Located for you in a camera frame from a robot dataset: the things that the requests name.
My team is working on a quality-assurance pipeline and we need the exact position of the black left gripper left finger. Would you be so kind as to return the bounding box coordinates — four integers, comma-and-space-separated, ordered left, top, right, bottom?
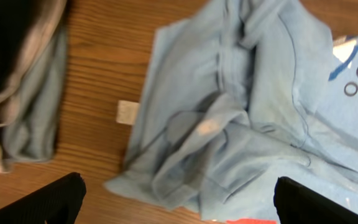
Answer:
0, 172, 86, 224

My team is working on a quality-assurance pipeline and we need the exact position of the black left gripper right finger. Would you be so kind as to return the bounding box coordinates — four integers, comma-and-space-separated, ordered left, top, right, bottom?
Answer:
273, 177, 358, 224

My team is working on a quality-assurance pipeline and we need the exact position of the light blue t-shirt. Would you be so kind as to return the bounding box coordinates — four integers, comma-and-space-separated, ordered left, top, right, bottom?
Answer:
105, 0, 358, 222

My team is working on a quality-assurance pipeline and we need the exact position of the grey-blue folded garment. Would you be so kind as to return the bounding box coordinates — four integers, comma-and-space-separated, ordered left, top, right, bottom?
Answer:
2, 25, 67, 162

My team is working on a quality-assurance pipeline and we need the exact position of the small white tag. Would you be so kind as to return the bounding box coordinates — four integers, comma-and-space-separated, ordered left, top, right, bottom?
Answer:
116, 100, 139, 126

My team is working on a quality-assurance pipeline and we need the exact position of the beige folded garment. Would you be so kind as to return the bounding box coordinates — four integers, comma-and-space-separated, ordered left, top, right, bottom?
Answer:
0, 0, 67, 173

